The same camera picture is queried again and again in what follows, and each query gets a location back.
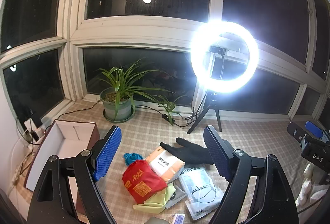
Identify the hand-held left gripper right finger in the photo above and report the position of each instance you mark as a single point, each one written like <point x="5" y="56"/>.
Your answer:
<point x="219" y="154"/>

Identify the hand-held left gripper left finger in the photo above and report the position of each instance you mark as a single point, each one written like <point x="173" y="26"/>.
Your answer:
<point x="108" y="151"/>

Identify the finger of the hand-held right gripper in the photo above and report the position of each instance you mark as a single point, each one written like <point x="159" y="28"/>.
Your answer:
<point x="313" y="128"/>

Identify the blue silicone funnel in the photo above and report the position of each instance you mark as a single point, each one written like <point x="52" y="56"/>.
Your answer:
<point x="131" y="158"/>

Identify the black knit glove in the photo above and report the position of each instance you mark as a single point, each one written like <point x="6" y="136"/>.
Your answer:
<point x="188" y="151"/>

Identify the clear face mask packet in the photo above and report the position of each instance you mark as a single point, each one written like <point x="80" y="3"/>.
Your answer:
<point x="201" y="193"/>

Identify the red cardboard box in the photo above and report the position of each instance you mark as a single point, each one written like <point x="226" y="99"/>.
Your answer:
<point x="59" y="141"/>

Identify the orange tissue packet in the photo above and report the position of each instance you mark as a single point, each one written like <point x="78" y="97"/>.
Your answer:
<point x="165" y="164"/>

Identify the silver foil pouch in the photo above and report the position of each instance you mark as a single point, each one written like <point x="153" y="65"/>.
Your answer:
<point x="175" y="198"/>

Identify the yellow cleaning cloth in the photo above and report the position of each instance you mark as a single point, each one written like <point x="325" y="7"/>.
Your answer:
<point x="154" y="203"/>

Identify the person's right hand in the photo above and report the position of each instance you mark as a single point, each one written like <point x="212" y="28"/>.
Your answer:
<point x="308" y="182"/>

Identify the green pot saucer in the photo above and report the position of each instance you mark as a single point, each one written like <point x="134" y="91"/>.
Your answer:
<point x="121" y="120"/>

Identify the black tripod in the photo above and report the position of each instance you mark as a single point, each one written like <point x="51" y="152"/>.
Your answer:
<point x="199" y="117"/>

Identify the green plant pot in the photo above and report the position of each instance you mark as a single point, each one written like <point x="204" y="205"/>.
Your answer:
<point x="123" y="110"/>

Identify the plaid tablecloth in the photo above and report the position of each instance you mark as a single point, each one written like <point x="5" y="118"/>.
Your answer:
<point x="159" y="133"/>

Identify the green spider plant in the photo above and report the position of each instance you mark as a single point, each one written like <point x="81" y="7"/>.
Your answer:
<point x="121" y="82"/>

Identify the white power strip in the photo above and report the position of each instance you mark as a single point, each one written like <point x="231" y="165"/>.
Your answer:
<point x="38" y="133"/>

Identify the small white blue packet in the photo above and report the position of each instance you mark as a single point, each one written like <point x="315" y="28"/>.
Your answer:
<point x="176" y="218"/>

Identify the grey pouch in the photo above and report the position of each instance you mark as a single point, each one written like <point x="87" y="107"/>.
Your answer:
<point x="157" y="221"/>

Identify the black phone holder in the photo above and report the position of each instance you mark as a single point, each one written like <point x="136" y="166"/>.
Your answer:
<point x="217" y="49"/>

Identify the white window frame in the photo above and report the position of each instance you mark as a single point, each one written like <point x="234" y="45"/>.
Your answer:
<point x="144" y="25"/>

